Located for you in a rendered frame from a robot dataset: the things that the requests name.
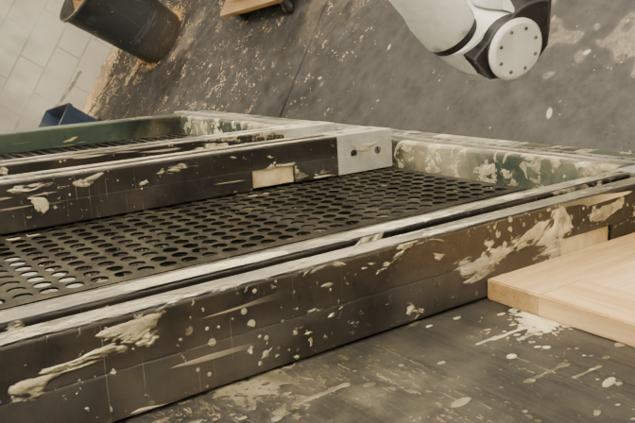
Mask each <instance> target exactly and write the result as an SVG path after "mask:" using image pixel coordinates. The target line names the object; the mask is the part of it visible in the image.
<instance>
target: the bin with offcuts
mask: <svg viewBox="0 0 635 423"><path fill-rule="evenodd" d="M60 20H61V21H62V22H64V23H69V24H71V25H74V26H76V27H78V28H80V29H82V30H84V31H86V32H88V33H90V34H92V35H94V36H96V37H97V38H98V39H100V40H102V41H104V42H107V43H109V44H111V45H113V46H115V47H117V48H119V49H121V50H123V51H125V52H127V53H129V54H131V55H132V56H134V57H136V58H138V59H141V60H143V61H145V62H147V63H152V62H157V61H158V60H159V59H161V58H162V57H163V56H164V55H165V53H166V52H167V51H168V50H169V48H170V47H171V45H172V44H173V42H174V40H175V39H176V37H177V35H178V32H179V29H180V18H179V16H178V15H177V14H176V13H174V12H173V11H172V10H171V9H169V8H168V7H167V6H165V5H164V4H163V3H162V2H160V1H159V0H64V2H63V5H62V7H61V10H60Z"/></svg>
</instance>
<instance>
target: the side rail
mask: <svg viewBox="0 0 635 423"><path fill-rule="evenodd" d="M180 118H181V117H180V115H175V114H163V115H153V116H144V117H135V118H126V119H116V120H107V121H98V122H89V123H79V124H70V125H60V126H52V127H34V128H24V129H14V130H6V131H0V154H8V153H16V152H24V151H32V150H40V149H48V148H56V147H64V146H72V145H80V144H95V143H104V142H111V141H119V140H127V139H135V138H144V137H151V136H160V135H167V134H175V133H182V132H181V128H180Z"/></svg>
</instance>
